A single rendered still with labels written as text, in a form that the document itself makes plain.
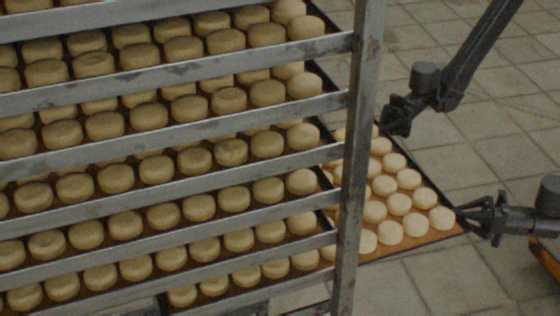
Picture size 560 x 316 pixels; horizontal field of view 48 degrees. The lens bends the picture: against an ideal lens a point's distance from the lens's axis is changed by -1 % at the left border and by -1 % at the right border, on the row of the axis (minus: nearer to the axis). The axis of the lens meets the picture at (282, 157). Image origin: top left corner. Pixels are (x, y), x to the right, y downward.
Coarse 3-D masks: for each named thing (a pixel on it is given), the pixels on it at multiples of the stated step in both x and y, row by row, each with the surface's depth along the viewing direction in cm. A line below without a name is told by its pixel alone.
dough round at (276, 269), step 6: (264, 264) 111; (270, 264) 111; (276, 264) 111; (282, 264) 111; (288, 264) 112; (264, 270) 111; (270, 270) 110; (276, 270) 110; (282, 270) 110; (270, 276) 111; (276, 276) 111; (282, 276) 111
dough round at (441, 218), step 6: (432, 210) 123; (438, 210) 123; (444, 210) 123; (450, 210) 123; (432, 216) 121; (438, 216) 121; (444, 216) 121; (450, 216) 121; (432, 222) 121; (438, 222) 120; (444, 222) 120; (450, 222) 120; (438, 228) 121; (444, 228) 121
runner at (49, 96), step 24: (264, 48) 79; (288, 48) 81; (312, 48) 82; (336, 48) 83; (120, 72) 74; (144, 72) 75; (168, 72) 76; (192, 72) 78; (216, 72) 79; (240, 72) 80; (0, 96) 70; (24, 96) 71; (48, 96) 72; (72, 96) 73; (96, 96) 75
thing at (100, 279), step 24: (312, 216) 108; (216, 240) 103; (240, 240) 103; (264, 240) 105; (288, 240) 106; (120, 264) 99; (144, 264) 99; (168, 264) 100; (192, 264) 102; (24, 288) 95; (48, 288) 95; (72, 288) 95; (96, 288) 97; (120, 288) 98; (0, 312) 94; (24, 312) 94
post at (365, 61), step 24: (360, 0) 79; (384, 0) 78; (360, 24) 80; (384, 24) 80; (360, 48) 82; (360, 72) 83; (360, 96) 86; (360, 120) 88; (360, 144) 91; (360, 168) 94; (360, 192) 97; (360, 216) 100; (336, 240) 106; (336, 264) 108; (336, 288) 111; (336, 312) 114
